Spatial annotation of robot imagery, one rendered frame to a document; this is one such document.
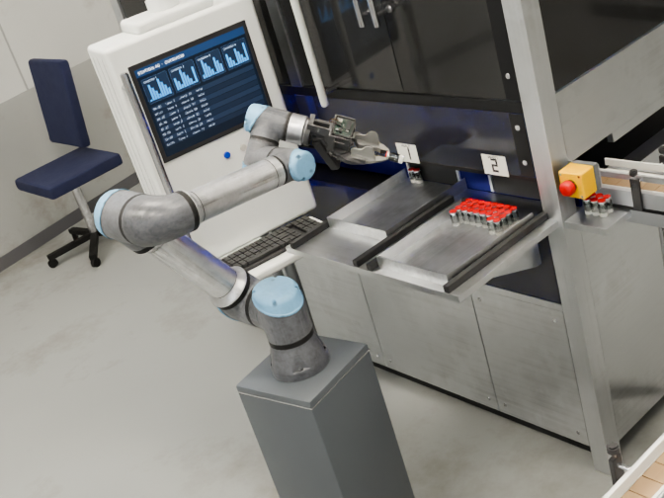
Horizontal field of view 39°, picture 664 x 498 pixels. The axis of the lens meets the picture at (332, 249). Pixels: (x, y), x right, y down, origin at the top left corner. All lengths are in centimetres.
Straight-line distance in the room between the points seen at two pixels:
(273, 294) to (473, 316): 93
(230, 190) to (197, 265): 23
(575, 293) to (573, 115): 49
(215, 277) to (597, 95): 110
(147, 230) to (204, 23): 103
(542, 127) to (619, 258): 53
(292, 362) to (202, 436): 146
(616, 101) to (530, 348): 78
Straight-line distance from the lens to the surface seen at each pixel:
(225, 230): 308
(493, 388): 317
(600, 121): 263
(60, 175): 555
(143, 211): 207
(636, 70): 275
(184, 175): 298
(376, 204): 291
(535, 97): 242
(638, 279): 291
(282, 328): 229
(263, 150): 234
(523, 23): 236
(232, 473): 349
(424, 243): 260
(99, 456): 391
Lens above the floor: 204
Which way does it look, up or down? 25 degrees down
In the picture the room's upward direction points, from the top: 17 degrees counter-clockwise
